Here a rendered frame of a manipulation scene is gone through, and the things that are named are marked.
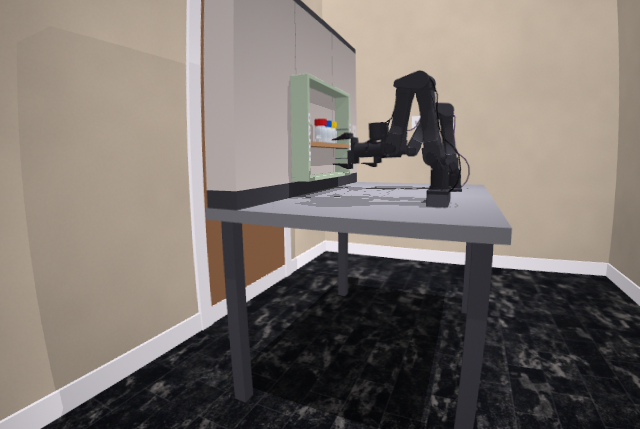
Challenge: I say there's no wooden shelf board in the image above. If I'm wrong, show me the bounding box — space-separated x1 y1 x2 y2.
311 141 349 148

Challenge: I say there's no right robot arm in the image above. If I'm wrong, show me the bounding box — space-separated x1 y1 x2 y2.
403 103 462 192

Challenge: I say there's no white bottle with blue cap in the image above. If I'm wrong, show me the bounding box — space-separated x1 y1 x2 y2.
325 120 332 143

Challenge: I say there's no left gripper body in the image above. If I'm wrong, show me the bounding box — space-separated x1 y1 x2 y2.
347 133 370 169

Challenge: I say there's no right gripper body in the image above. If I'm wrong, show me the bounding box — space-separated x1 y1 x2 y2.
373 155 391 167

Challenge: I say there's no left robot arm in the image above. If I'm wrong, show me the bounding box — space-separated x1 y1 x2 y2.
366 70 451 195

